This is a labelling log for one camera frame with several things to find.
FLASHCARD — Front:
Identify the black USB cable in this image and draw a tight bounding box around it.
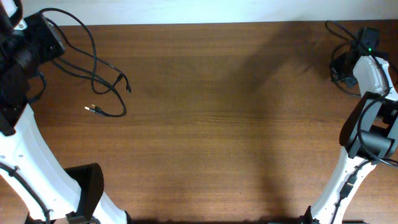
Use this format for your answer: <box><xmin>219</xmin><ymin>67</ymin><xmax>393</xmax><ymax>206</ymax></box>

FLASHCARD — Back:
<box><xmin>328</xmin><ymin>42</ymin><xmax>363</xmax><ymax>97</ymax></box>

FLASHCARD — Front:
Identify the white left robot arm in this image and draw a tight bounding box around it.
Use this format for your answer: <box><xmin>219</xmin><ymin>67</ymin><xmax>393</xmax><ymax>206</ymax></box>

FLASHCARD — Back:
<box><xmin>1</xmin><ymin>1</ymin><xmax>131</xmax><ymax>223</ymax></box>

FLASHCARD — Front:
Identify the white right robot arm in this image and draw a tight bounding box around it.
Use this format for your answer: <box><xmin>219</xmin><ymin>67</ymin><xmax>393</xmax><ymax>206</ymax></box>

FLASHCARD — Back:
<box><xmin>297</xmin><ymin>27</ymin><xmax>397</xmax><ymax>224</ymax></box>

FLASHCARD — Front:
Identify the black cable with gold plug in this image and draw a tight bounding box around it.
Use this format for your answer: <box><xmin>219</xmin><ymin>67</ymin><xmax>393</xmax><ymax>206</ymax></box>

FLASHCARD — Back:
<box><xmin>37</xmin><ymin>7</ymin><xmax>132</xmax><ymax>118</ymax></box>

